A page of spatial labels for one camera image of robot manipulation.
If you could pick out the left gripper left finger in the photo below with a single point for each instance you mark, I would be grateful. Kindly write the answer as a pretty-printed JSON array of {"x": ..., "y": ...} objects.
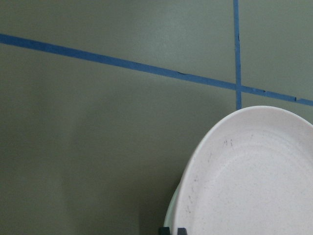
[{"x": 164, "y": 231}]

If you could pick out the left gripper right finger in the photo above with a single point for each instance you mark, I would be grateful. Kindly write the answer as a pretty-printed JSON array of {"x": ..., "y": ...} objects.
[{"x": 182, "y": 231}]

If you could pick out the pink plate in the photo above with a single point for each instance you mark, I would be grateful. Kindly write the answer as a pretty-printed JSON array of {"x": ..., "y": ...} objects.
[{"x": 252, "y": 174}]

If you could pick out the cream plate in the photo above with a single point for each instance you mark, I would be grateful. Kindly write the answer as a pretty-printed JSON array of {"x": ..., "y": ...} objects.
[{"x": 168, "y": 221}]

